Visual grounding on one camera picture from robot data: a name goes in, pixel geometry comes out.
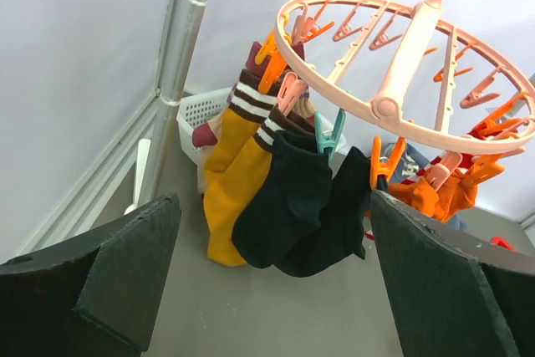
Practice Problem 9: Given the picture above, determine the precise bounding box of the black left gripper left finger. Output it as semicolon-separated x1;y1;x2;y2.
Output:
1;193;181;356

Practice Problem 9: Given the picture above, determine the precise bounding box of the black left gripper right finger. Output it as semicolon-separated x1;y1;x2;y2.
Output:
370;191;534;356

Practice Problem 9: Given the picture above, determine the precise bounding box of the orange sock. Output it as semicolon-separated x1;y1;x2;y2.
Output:
389;177;439;217
432;169;478;222

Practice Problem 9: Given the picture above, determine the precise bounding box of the pink round clip hanger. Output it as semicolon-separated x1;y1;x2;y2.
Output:
273;0;534;155

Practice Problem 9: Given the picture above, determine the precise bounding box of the pink clothes peg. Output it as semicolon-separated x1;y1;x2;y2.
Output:
277;71;307;116

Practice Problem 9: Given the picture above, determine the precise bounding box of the red white striped sock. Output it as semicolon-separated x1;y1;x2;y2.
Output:
424;131;493;173

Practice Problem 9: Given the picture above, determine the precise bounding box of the red plastic bin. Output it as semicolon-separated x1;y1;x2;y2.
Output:
364;230;517;252

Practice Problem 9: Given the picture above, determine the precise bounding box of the black hanging sock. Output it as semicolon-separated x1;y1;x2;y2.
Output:
275;146;371;278
232;130;333;268

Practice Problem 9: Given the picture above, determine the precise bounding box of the blue grey sweatshirt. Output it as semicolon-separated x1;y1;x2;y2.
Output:
390;144;467;231

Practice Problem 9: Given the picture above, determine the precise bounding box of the orange clothes peg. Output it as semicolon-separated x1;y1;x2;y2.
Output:
369;135;406;190

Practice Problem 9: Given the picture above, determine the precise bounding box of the yellow hanging sock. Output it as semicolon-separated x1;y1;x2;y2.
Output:
204;69;275;195
203;107;313;267

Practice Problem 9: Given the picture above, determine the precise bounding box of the teal clothes peg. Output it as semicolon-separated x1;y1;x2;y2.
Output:
314;108;346;160

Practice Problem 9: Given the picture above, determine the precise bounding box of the white plastic laundry basket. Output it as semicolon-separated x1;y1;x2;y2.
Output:
175;85;348;166

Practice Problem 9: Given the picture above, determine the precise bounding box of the silver clothes rack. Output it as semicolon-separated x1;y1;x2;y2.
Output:
125;0;207;214

